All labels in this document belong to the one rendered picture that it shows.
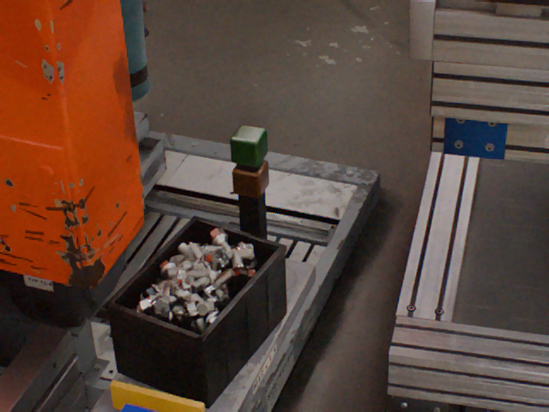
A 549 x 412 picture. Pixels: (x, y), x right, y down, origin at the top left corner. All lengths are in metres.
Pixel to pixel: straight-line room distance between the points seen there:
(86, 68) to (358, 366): 0.95
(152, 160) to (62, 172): 1.01
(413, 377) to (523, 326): 0.20
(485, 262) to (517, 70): 0.50
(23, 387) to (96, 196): 0.29
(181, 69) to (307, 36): 0.36
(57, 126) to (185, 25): 1.88
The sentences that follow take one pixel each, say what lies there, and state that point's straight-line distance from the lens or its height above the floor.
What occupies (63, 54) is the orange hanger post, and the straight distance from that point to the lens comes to 1.33.
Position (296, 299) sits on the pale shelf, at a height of 0.45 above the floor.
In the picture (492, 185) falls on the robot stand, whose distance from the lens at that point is 2.21.
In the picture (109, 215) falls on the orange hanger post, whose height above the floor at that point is 0.60.
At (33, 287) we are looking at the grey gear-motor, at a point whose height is 0.31.
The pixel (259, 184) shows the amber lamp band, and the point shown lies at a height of 0.59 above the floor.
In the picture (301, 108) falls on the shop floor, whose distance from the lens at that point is 2.83.
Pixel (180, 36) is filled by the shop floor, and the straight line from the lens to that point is 3.17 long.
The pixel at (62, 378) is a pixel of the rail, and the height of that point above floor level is 0.34.
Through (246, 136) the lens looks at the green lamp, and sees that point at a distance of 1.51.
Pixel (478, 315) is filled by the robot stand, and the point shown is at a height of 0.21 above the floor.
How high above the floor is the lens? 1.48
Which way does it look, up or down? 37 degrees down
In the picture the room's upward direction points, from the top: 2 degrees counter-clockwise
